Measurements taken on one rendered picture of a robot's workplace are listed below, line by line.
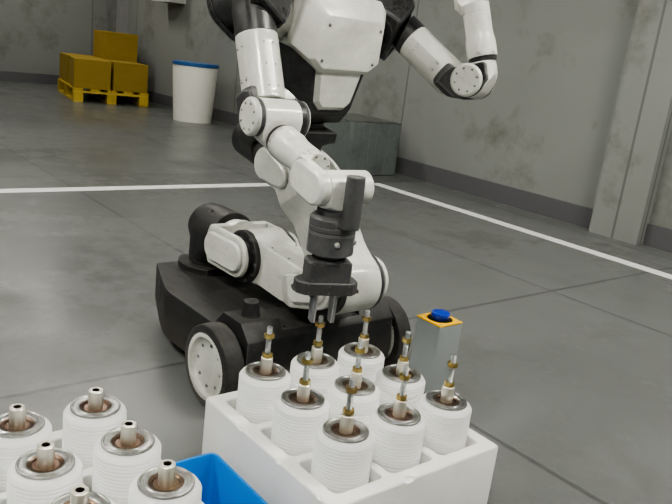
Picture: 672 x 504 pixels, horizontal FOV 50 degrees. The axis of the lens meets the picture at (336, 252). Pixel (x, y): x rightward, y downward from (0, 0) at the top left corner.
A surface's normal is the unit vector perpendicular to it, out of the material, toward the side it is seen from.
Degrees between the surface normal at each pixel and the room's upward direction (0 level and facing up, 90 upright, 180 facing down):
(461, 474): 90
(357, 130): 90
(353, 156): 90
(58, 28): 90
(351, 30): 101
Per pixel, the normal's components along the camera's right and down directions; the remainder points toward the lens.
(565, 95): -0.77, 0.08
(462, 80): -0.44, 0.14
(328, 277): 0.26, 0.29
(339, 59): 0.66, 0.45
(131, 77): 0.51, 0.29
